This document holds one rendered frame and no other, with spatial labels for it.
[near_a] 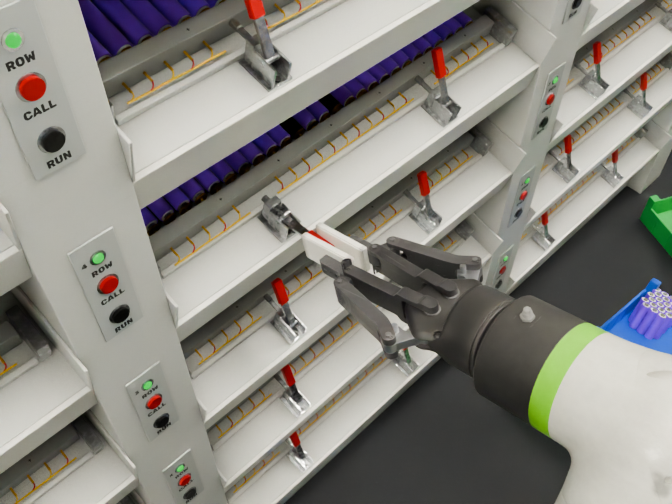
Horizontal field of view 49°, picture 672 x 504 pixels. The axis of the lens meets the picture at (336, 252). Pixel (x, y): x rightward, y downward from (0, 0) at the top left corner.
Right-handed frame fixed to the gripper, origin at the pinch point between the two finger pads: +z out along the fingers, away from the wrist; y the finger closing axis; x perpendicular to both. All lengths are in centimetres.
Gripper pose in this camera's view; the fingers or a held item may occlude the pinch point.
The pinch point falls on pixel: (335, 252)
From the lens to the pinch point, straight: 74.1
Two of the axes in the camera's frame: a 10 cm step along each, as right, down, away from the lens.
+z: -6.8, -3.7, 6.4
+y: 7.1, -5.4, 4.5
